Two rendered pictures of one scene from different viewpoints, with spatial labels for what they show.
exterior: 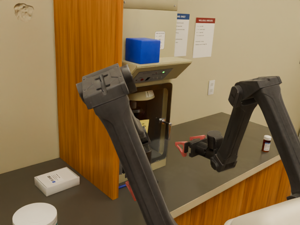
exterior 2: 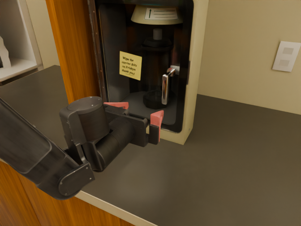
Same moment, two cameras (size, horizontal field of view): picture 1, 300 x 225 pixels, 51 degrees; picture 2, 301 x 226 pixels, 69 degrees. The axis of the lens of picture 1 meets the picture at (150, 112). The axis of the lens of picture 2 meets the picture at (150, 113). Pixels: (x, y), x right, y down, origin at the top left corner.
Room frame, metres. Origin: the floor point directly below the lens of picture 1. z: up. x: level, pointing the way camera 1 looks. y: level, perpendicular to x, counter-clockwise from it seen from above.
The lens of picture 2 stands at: (1.15, -0.59, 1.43)
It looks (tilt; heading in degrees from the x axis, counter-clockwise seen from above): 32 degrees down; 68
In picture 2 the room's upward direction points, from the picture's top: straight up
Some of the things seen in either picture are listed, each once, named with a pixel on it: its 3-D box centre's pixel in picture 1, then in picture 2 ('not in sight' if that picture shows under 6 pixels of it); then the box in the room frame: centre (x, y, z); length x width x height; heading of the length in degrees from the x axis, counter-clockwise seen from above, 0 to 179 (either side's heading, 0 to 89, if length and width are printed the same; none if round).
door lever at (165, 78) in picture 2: (166, 129); (167, 86); (1.41, -0.09, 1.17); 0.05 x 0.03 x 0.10; 42
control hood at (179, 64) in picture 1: (156, 72); not in sight; (1.32, -0.02, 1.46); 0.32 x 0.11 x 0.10; 132
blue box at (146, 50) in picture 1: (142, 50); not in sight; (1.26, 0.04, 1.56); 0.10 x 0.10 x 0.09; 42
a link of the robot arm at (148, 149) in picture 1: (142, 154); not in sight; (0.92, 0.02, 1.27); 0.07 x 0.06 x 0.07; 9
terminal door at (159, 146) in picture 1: (146, 127); (139, 68); (1.36, 0.01, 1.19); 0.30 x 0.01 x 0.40; 132
